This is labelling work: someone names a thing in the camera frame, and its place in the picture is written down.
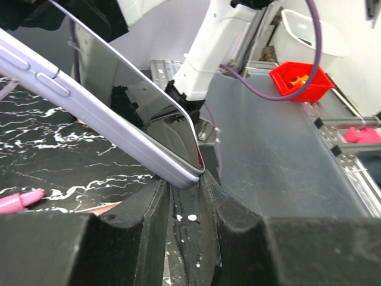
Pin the purple phone case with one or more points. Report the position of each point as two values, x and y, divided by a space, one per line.
43 78

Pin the pink phone case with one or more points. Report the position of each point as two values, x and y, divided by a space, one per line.
98 210

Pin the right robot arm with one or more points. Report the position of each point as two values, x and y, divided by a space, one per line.
223 23

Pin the red plastic bin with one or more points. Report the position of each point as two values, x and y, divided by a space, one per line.
290 76

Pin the white plastic container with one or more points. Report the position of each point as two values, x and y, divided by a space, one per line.
295 40

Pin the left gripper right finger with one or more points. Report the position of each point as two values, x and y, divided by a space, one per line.
244 248

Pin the pink toy microphone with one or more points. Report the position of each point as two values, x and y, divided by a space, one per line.
18 202

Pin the pink plastic object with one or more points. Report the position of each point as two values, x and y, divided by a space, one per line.
362 136

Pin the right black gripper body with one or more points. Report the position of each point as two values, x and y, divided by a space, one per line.
103 17

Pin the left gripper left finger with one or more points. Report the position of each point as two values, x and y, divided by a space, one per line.
123 246

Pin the phone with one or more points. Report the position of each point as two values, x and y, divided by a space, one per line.
118 84

